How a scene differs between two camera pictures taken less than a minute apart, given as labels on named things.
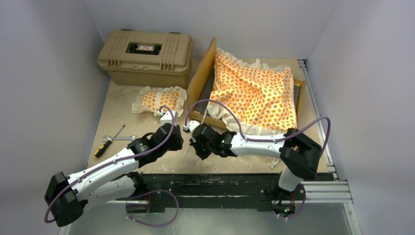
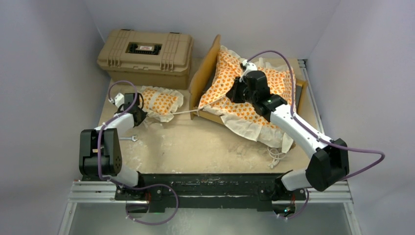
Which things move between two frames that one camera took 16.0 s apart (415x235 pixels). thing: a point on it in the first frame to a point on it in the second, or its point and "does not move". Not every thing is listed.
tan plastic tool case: (147, 58) does not move
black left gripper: (177, 145) to (142, 114)
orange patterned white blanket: (250, 98) does not move
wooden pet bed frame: (200, 78) does not move
